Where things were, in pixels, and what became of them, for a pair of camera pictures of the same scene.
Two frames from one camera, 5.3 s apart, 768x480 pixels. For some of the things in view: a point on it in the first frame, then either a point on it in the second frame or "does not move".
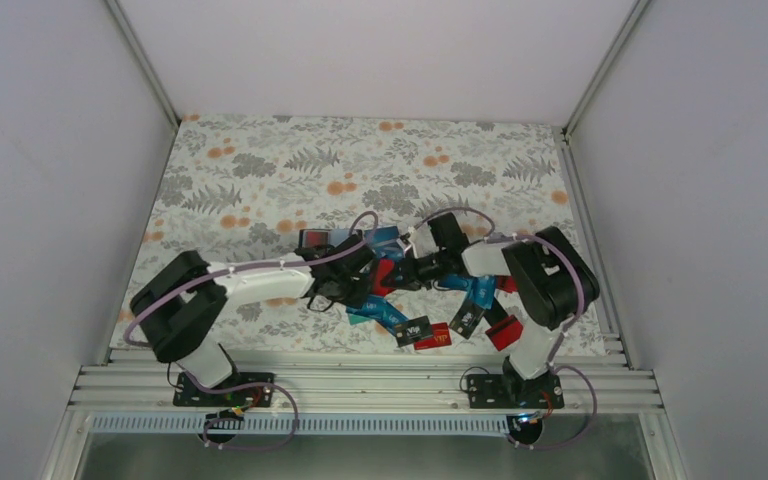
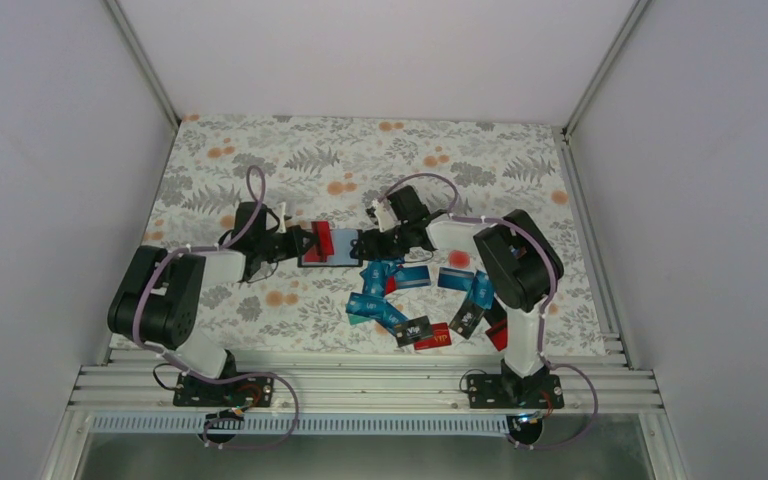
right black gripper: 411,278 to 375,248
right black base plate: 512,391 does not move
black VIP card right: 466,319 does not move
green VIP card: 354,319 does not move
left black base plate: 187,394 does not move
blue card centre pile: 455,281 does not move
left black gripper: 357,297 to 295,246
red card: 505,333 does not move
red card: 383,266 to 323,246
